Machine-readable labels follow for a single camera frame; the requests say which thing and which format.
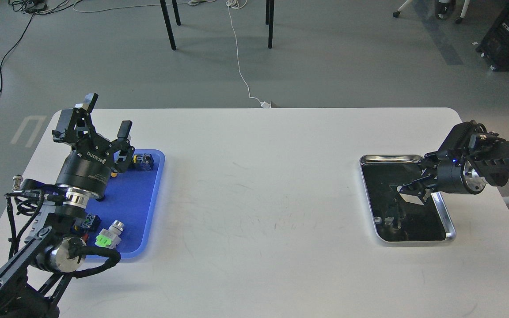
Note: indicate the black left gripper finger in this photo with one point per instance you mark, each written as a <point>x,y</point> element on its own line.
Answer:
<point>75,127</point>
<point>119,152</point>

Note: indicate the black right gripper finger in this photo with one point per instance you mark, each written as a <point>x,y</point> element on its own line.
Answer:
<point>420,174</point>
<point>416,192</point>

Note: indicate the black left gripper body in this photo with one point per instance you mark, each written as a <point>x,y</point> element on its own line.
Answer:
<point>87,171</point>

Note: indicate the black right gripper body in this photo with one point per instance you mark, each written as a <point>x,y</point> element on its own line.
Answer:
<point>449,173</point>

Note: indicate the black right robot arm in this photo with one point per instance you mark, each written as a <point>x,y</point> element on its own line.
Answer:
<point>468,159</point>

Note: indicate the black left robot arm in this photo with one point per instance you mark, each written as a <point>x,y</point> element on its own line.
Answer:
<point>45,253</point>

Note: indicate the silver metal tray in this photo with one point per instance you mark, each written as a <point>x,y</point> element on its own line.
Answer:
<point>414,224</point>

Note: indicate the blue plastic tray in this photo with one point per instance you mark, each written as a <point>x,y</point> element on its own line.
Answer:
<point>130,198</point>

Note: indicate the green black push button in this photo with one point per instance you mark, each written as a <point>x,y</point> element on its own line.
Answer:
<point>143,162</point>

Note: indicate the white office chair base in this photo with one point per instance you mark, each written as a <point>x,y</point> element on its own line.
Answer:
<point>442,8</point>

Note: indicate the black red blue switch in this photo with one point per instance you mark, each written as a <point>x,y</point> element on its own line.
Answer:
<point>88,225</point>

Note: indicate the white green push button switch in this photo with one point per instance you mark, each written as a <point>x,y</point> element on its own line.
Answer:
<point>111,237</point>

